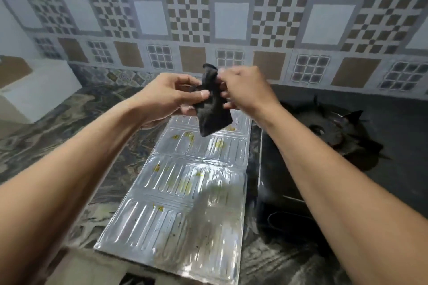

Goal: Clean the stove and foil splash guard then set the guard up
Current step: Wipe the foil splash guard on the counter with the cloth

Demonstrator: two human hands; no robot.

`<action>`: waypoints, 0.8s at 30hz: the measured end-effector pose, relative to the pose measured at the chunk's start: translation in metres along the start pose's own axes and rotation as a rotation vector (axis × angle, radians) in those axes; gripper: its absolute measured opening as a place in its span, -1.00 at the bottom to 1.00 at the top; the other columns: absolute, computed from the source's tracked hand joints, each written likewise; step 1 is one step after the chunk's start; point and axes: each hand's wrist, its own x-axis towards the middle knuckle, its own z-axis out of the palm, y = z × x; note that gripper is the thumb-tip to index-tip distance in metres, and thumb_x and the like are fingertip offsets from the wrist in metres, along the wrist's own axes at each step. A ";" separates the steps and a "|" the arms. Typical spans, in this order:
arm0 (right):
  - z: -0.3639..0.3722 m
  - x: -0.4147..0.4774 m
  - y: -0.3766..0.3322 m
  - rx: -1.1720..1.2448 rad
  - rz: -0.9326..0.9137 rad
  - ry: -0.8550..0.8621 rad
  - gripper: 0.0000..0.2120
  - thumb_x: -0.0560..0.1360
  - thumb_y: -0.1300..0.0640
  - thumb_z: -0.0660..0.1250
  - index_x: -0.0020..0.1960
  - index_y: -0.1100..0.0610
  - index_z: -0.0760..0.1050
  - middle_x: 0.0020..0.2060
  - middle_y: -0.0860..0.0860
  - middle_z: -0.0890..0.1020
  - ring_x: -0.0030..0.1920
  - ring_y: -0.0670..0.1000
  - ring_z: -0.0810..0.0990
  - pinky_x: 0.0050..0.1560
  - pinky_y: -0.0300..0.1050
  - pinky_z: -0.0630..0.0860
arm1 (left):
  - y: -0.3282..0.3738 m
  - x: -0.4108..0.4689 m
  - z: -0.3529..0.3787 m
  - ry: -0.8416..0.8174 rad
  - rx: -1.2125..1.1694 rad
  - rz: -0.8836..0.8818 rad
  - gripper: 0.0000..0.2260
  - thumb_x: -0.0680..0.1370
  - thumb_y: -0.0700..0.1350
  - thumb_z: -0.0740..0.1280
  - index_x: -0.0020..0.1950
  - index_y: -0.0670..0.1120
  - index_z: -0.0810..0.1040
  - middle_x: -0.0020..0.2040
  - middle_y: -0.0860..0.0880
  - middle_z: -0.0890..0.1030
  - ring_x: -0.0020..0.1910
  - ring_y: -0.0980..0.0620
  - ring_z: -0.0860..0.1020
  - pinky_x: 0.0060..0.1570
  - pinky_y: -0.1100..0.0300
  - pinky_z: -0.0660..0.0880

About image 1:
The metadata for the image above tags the silver foil splash guard panel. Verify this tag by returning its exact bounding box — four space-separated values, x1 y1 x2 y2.
94 109 252 285

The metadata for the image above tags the black cleaning cloth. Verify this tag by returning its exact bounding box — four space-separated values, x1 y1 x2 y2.
187 63 233 137

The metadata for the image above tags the black stove pan support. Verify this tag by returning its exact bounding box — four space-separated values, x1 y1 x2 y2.
281 96 392 162

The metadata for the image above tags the person's left forearm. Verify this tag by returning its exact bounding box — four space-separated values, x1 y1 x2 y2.
0 97 144 285

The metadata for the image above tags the black glass gas stove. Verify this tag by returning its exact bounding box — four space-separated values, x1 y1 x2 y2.
234 96 428 285

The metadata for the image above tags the white ledge block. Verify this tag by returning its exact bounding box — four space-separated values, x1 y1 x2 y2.
0 58 82 125

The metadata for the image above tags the person's right forearm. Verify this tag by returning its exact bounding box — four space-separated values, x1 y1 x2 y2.
251 103 428 285

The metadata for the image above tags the person's right hand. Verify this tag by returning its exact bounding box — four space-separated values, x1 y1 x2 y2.
216 66 280 121

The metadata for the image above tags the person's left hand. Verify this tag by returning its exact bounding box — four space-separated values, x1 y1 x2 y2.
133 73 210 129

